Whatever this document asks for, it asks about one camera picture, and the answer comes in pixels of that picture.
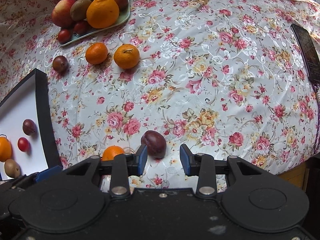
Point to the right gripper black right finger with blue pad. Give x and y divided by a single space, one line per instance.
200 165

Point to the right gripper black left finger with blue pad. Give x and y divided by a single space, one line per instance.
125 165

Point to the small mandarin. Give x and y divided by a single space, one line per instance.
111 152

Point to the dark plum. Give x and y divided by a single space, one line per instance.
60 64
156 144
29 127

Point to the red cherry tomato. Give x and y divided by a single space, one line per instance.
23 144

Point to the large round orange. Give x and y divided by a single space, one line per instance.
5 148

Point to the mandarin with stem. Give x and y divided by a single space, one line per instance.
126 56

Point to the floral tablecloth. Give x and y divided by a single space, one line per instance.
225 77

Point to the mandarin near tray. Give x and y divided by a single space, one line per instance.
96 53

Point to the left cherry tomato on tray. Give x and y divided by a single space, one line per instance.
64 36

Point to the cherry tomato on tray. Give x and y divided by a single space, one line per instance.
81 27
64 36

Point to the right cherry tomato on tray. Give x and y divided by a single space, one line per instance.
81 27

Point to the light green tray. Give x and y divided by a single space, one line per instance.
123 17

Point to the large knobbed orange on tray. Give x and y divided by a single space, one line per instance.
102 13

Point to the black flat device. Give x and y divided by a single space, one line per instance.
309 54

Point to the red apple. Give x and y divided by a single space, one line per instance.
61 13

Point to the reddish plum on tray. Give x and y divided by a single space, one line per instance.
122 4

